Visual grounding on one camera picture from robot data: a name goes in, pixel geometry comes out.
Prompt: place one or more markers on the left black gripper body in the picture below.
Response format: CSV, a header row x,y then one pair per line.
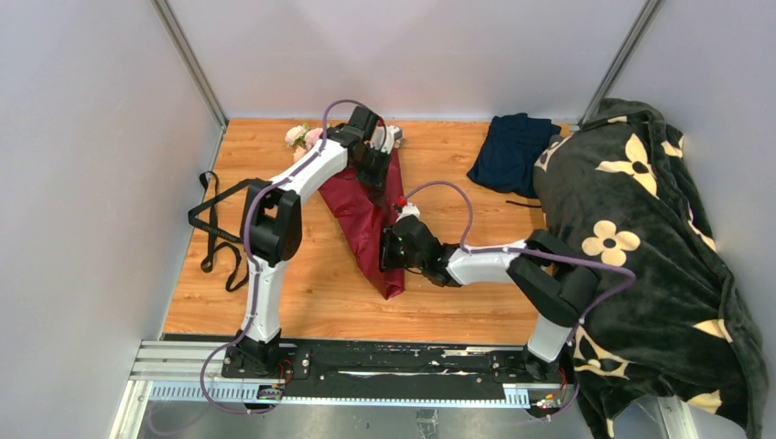
x,y
373,166

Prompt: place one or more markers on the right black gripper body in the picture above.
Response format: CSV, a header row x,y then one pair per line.
x,y
393,255

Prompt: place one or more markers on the maroon wrapping paper sheet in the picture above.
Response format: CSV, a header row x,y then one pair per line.
x,y
362,222

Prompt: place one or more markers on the pink fake flower bunch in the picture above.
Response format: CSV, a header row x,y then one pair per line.
x,y
301,139

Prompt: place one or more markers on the black printed ribbon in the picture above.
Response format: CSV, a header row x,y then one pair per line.
x,y
205,217

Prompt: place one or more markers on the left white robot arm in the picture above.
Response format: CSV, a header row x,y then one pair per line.
x,y
272,228

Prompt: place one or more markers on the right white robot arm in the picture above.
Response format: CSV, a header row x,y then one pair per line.
x,y
558,285

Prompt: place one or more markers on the dark blue folded cloth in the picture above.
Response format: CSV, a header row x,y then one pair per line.
x,y
513,143

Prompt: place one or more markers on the black floral blanket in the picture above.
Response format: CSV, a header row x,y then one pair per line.
x,y
671,321

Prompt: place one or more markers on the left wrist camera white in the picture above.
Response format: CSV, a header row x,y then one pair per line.
x,y
388,138

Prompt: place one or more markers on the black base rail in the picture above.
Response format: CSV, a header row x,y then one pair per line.
x,y
391,371

